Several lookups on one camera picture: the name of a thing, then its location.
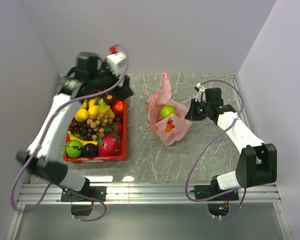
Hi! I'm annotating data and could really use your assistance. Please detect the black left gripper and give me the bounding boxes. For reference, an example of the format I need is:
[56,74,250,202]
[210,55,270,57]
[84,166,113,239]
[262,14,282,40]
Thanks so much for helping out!
[90,59,135,102]

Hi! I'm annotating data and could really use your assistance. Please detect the pink plastic bag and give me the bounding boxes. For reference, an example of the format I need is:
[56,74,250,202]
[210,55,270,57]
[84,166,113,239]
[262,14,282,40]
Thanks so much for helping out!
[145,72,192,146]

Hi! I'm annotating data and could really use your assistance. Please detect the green fake apple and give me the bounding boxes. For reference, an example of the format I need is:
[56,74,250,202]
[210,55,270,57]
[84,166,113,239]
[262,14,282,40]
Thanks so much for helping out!
[160,105,177,119]

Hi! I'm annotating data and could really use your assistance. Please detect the orange red fake mango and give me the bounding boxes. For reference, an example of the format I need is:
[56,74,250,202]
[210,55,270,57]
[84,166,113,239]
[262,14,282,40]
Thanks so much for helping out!
[165,123,175,133]

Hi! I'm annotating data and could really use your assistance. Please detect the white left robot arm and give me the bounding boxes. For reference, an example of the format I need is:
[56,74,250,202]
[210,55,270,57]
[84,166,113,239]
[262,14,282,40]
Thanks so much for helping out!
[16,51,133,201]

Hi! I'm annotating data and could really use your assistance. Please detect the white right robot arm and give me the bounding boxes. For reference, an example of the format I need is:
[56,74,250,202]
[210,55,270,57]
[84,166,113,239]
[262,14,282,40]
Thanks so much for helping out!
[185,83,277,201]

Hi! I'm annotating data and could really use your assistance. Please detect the yellow fake star fruit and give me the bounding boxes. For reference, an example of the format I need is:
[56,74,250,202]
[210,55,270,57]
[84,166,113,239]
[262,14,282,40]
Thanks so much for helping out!
[87,97,115,120]

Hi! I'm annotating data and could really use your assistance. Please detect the dark purple fake mangosteen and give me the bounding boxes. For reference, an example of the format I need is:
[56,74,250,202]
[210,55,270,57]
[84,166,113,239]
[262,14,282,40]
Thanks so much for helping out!
[103,93,117,106]

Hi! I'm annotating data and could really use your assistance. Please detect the dark purple fake grapes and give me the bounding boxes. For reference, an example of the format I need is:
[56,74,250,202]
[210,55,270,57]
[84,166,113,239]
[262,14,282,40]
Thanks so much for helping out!
[68,121,96,141]

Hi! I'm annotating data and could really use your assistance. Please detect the yellow fake banana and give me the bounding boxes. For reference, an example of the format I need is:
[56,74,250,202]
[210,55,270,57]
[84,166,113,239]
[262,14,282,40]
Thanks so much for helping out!
[67,131,98,146]

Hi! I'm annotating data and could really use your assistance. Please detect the green round fake fruit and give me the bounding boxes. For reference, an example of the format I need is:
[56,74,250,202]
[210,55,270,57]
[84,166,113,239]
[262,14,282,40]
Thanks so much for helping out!
[64,140,83,158]

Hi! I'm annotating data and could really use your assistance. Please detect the dark fake passion fruit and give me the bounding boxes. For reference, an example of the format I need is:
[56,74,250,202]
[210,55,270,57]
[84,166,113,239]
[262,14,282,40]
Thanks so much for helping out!
[82,143,99,158]

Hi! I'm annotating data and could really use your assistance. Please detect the pink fake dragon fruit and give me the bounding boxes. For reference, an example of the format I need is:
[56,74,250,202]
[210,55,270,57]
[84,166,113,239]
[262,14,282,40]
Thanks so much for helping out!
[98,135,120,157]

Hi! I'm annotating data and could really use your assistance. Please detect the red plastic tray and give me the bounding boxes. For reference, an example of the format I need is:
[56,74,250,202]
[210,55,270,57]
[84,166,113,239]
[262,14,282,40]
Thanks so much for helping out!
[63,98,128,163]

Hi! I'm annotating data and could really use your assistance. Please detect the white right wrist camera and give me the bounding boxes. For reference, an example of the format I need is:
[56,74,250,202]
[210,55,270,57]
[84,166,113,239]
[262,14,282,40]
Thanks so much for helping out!
[194,82,206,102]

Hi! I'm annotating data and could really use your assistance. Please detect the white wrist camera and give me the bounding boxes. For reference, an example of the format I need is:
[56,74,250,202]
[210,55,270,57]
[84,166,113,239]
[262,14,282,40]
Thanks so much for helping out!
[105,51,127,75]
[194,82,206,102]

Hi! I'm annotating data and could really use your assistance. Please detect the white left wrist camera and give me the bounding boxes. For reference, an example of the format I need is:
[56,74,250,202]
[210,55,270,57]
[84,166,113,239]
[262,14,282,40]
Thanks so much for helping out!
[105,51,127,75]

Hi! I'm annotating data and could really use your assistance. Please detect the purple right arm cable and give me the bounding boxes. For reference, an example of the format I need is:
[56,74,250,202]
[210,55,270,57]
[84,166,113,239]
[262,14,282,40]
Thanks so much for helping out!
[184,79,247,220]

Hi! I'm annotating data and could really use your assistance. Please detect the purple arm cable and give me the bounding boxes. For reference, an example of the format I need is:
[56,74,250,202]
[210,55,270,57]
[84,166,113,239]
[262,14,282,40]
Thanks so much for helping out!
[184,79,247,220]
[9,44,130,223]

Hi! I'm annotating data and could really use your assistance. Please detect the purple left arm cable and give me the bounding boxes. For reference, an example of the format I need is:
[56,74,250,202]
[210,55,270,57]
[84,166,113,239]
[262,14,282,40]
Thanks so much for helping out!
[9,44,130,223]

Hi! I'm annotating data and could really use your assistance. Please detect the aluminium mounting rail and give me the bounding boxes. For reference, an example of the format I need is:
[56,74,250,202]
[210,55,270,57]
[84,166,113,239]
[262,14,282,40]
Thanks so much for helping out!
[17,182,281,205]

